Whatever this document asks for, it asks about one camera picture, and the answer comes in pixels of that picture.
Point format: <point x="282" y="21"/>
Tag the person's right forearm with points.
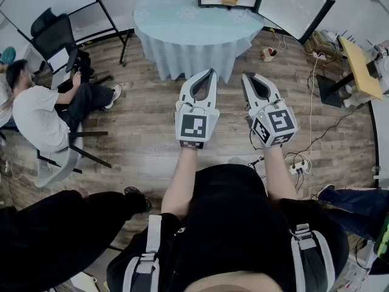
<point x="278" y="175"/>

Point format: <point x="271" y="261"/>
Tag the black fridge door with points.
<point x="298" y="8"/>

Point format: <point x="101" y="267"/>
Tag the white curved desk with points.
<point x="381" y="138"/>

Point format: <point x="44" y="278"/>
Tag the green crates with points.
<point x="319" y="43"/>

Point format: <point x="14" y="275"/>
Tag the yellow table with black base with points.
<point x="361" y="68"/>

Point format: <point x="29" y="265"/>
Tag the white power strip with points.
<point x="6" y="166"/>
<point x="298" y="167"/>

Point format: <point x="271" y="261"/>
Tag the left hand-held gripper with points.
<point x="194" y="126"/>

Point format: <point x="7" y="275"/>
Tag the grey chair with black legs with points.
<point x="53" y="166"/>

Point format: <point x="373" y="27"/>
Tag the black office chair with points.
<point x="51" y="38"/>

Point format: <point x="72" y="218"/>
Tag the round table with blue cloth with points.
<point x="194" y="26"/>

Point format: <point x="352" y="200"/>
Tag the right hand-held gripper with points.
<point x="278" y="125"/>

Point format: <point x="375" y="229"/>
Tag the person's black top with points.
<point x="231" y="224"/>

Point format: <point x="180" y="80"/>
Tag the person's left forearm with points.
<point x="180" y="178"/>

